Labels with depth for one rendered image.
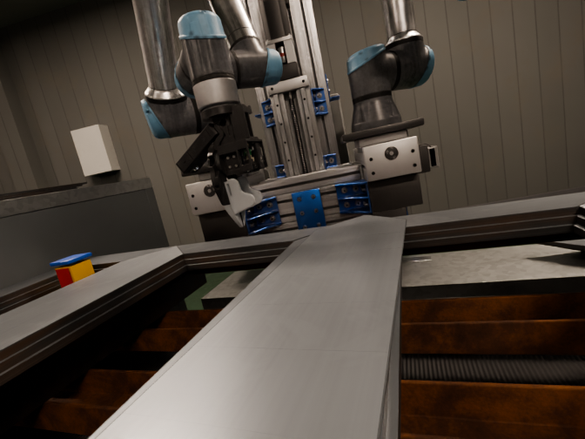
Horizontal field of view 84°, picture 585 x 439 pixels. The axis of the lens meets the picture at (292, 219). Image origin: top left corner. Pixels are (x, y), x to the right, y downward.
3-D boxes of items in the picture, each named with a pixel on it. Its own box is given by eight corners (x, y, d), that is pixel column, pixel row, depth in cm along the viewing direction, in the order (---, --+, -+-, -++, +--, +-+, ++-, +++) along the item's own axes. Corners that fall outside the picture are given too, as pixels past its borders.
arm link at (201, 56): (214, 30, 61) (226, 5, 53) (228, 91, 63) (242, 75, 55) (171, 30, 57) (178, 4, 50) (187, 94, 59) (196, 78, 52)
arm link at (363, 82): (345, 104, 102) (337, 58, 100) (380, 97, 106) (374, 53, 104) (364, 93, 91) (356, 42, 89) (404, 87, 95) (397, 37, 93)
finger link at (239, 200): (258, 226, 57) (245, 175, 56) (228, 232, 59) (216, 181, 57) (265, 223, 60) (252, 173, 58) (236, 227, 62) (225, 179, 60)
